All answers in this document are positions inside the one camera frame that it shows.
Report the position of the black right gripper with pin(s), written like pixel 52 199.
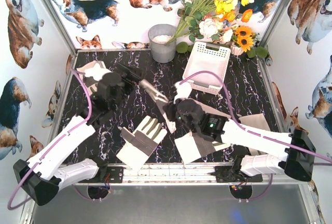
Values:
pixel 171 107

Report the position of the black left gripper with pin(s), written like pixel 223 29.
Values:
pixel 132 74

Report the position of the white grey glove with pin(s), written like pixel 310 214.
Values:
pixel 141 143
pixel 192 147
pixel 91 74

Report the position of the white glove with green fingers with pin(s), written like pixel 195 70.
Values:
pixel 160 100

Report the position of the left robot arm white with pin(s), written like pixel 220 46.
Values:
pixel 81 126

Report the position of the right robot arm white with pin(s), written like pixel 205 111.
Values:
pixel 291 154

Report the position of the white perforated storage basket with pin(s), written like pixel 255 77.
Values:
pixel 206 66

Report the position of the green moss ball left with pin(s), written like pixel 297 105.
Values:
pixel 182 47

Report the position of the green moss ball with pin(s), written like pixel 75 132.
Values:
pixel 259 51
pixel 182 47

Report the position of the grey metal bucket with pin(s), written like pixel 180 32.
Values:
pixel 161 43

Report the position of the white glove near right base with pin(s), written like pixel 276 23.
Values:
pixel 256 121

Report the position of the sunflower pot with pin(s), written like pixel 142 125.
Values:
pixel 243 40

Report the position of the green moss ball right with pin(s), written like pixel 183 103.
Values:
pixel 259 51

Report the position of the artificial flower bouquet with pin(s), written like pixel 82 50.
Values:
pixel 211 19

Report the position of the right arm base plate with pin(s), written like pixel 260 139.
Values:
pixel 233 174

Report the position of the aluminium front rail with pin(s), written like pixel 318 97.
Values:
pixel 152 173

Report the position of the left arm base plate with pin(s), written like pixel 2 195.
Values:
pixel 111 174

